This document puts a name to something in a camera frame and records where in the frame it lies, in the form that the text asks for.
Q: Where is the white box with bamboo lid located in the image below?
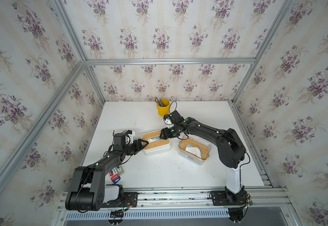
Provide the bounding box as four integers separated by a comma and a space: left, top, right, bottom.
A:
141, 130, 171, 156

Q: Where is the colored pencils bundle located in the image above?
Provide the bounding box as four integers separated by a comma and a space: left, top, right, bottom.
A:
155, 97, 166, 107

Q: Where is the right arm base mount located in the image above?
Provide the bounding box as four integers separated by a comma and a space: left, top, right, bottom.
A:
209, 187, 251, 223

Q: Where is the clear plastic tissue box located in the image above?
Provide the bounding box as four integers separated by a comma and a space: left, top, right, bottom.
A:
178, 135, 212, 166

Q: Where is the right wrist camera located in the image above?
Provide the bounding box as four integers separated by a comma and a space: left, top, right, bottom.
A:
163, 114, 173, 127

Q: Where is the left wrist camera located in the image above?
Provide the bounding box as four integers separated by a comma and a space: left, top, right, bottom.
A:
124, 130, 135, 145

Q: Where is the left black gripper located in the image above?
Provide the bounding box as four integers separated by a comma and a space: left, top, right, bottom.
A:
121, 139, 148, 157

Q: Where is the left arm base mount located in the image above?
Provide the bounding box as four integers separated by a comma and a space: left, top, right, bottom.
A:
104, 185, 139, 224

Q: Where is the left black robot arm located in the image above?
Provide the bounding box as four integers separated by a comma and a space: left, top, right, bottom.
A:
65, 132, 149, 212

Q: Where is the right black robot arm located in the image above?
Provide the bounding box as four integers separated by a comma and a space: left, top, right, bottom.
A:
160, 111, 250, 195

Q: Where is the yellow metal pen bucket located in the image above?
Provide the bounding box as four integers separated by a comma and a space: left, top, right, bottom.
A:
157, 99, 170, 117

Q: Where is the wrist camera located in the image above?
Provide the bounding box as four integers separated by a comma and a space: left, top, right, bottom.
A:
163, 114, 173, 127
124, 130, 135, 145

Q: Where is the bamboo tissue box lid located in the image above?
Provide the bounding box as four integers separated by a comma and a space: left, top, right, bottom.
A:
179, 138, 211, 161

